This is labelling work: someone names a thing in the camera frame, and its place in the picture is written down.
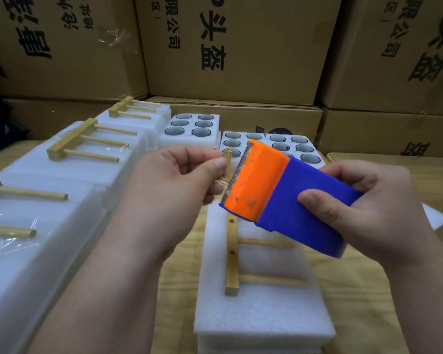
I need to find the person's left hand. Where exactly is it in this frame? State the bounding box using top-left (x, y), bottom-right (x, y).
top-left (112, 146), bottom-right (228, 264)

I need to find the person's right hand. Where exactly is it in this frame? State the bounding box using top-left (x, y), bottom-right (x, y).
top-left (297, 160), bottom-right (433, 271)

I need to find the pile of white foam sheets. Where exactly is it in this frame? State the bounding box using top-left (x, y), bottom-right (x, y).
top-left (421, 203), bottom-right (443, 232)

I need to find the orange and blue tape dispenser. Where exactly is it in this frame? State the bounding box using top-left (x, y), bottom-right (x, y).
top-left (219, 140), bottom-right (363, 259)

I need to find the row of wooden peg racks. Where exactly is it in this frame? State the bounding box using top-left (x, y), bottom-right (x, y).
top-left (210, 148), bottom-right (237, 198)

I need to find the stack of white foam trays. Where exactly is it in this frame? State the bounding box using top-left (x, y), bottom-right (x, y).
top-left (158, 113), bottom-right (326, 174)

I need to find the person's left forearm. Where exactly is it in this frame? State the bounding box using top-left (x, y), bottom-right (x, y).
top-left (28, 225), bottom-right (178, 354)

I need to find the stack of brown cardboard boxes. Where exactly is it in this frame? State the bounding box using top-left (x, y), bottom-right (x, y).
top-left (0, 0), bottom-right (443, 158)

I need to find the black plastic bag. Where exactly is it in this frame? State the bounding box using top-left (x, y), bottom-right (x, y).
top-left (0, 44), bottom-right (29, 158)

